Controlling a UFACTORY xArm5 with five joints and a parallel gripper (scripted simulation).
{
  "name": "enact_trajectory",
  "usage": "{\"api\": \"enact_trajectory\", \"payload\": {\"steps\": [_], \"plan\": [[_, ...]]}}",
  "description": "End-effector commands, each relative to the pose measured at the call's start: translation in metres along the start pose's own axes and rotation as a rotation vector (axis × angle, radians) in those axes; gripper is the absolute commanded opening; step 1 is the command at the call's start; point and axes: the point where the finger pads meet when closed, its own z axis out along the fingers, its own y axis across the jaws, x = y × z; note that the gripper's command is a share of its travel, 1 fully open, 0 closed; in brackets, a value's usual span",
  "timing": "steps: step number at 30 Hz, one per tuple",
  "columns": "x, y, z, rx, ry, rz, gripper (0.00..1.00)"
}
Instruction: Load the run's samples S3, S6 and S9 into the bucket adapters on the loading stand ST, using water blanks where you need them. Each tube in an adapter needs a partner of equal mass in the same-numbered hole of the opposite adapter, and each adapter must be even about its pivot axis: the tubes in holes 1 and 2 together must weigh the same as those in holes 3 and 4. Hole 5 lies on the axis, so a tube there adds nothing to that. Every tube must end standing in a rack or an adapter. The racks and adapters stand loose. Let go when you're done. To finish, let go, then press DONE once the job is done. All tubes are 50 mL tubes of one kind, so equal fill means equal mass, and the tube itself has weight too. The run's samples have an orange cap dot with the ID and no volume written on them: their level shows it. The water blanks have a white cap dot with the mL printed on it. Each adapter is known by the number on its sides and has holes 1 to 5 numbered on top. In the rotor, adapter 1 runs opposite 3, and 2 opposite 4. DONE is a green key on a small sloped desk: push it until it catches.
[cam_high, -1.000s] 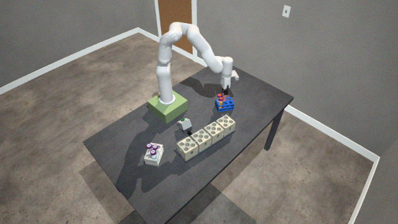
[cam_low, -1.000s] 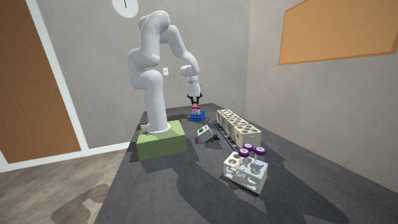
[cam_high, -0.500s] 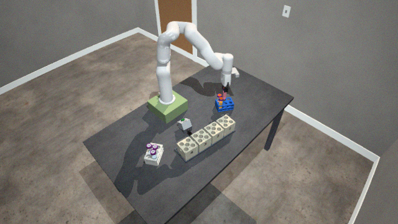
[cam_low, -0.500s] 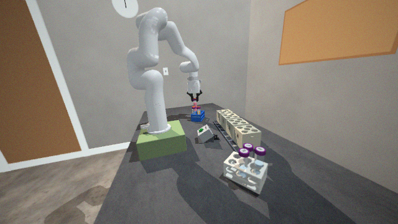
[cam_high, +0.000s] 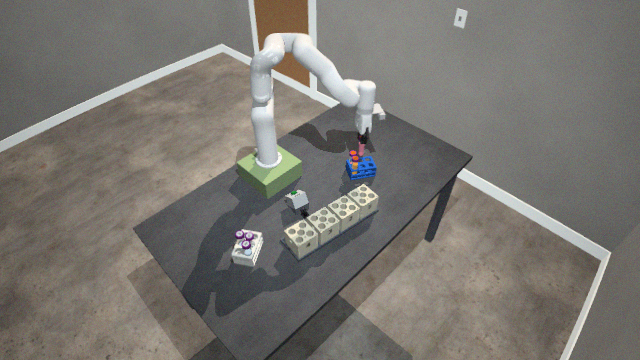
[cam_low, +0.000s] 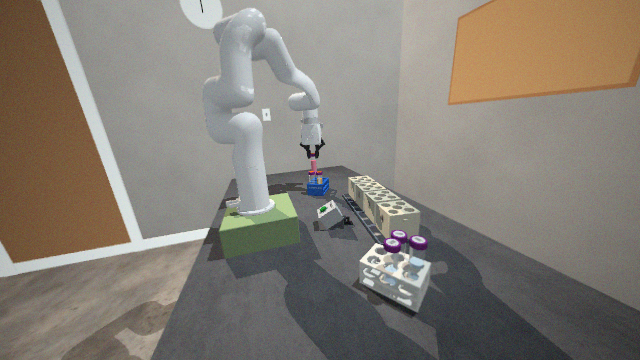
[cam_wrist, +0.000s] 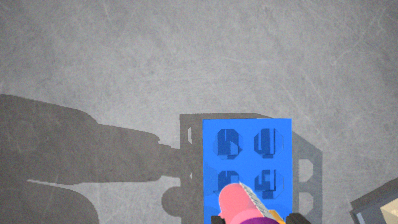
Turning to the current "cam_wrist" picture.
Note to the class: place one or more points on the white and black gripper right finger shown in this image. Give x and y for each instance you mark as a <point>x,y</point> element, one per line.
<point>296,218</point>

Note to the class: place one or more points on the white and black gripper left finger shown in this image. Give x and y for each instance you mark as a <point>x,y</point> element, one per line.
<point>217,220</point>

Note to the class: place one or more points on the pink tube cap with orange dot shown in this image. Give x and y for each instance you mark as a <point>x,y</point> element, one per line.
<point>239,205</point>

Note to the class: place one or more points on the blue tube rack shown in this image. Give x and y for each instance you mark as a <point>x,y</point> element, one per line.
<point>237,148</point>

